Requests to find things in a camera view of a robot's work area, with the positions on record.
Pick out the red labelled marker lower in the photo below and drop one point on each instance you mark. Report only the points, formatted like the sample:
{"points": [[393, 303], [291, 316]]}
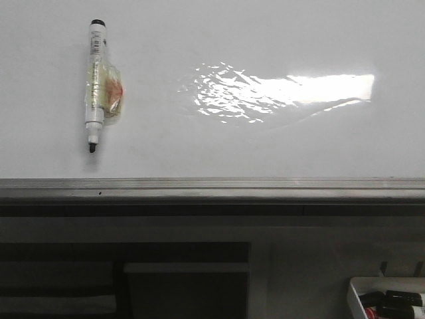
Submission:
{"points": [[377, 305]]}

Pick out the black capped marker upper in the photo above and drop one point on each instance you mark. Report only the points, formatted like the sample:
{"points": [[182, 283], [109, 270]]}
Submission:
{"points": [[411, 298]]}

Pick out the white marker with taped magnet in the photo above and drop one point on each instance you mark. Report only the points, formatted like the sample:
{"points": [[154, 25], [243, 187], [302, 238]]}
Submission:
{"points": [[104, 90]]}

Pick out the white marker tray box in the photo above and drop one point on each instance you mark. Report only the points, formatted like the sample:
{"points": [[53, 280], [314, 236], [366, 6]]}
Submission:
{"points": [[362, 285]]}

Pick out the white whiteboard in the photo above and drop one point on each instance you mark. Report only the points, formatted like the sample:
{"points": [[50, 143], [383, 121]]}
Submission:
{"points": [[217, 89]]}

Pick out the aluminium whiteboard tray rail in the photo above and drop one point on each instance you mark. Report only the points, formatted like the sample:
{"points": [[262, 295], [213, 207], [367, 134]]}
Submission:
{"points": [[213, 191]]}

